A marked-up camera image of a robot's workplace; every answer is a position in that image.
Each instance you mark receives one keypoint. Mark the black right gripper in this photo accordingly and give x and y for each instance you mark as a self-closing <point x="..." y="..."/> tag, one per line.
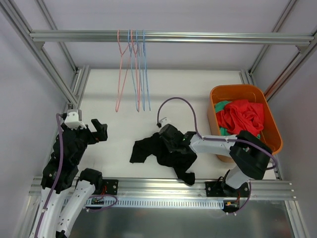
<point x="166" y="134"/>

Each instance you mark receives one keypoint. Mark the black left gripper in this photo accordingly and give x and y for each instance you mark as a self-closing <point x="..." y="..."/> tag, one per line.
<point x="87" y="134"/>

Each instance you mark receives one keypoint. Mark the black tank top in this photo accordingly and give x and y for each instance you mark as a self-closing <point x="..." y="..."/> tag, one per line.
<point x="155" y="146"/>

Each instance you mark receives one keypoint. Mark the green tank top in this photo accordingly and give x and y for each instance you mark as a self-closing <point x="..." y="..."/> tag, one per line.
<point x="220" y="106"/>

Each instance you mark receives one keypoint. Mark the red tank top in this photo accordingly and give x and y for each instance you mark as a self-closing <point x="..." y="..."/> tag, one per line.
<point x="240" y="116"/>

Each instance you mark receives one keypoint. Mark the pink wire hanger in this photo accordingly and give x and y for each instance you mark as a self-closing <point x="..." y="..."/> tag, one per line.
<point x="135" y="66"/>
<point x="121" y="82"/>

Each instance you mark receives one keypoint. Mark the light blue wire hanger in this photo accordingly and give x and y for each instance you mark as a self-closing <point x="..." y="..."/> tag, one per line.
<point x="146" y="70"/>

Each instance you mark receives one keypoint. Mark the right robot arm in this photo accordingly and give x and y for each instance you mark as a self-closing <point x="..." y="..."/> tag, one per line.
<point x="250" y="155"/>

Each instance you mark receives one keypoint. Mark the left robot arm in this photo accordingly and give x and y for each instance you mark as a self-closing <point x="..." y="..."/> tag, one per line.
<point x="65" y="189"/>

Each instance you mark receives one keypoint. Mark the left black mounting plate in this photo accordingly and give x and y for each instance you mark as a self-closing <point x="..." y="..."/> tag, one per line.
<point x="109" y="186"/>

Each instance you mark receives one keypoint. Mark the black mounting plate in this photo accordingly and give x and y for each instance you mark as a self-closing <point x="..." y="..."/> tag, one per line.
<point x="109" y="186"/>
<point x="213" y="189"/>

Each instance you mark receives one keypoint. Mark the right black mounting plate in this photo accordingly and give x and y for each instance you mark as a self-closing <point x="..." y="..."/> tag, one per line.
<point x="213" y="189"/>

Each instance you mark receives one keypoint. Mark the orange plastic basket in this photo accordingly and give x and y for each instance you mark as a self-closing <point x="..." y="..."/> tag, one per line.
<point x="269" y="135"/>

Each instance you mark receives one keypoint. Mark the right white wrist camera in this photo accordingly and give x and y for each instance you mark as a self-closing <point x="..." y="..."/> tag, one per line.
<point x="162" y="122"/>

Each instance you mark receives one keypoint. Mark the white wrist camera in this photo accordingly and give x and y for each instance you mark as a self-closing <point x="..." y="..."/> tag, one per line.
<point x="162" y="122"/>
<point x="73" y="119"/>

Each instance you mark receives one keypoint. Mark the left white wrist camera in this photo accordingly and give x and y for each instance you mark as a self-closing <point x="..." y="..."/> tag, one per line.
<point x="73" y="119"/>

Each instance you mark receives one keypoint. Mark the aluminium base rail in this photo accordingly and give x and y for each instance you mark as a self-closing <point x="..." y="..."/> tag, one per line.
<point x="164" y="188"/>

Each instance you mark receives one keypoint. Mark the slotted white cable duct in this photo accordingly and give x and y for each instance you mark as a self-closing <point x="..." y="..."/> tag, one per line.
<point x="203" y="203"/>

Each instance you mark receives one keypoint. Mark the aluminium hanging rail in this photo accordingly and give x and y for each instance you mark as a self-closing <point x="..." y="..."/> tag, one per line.
<point x="170" y="37"/>

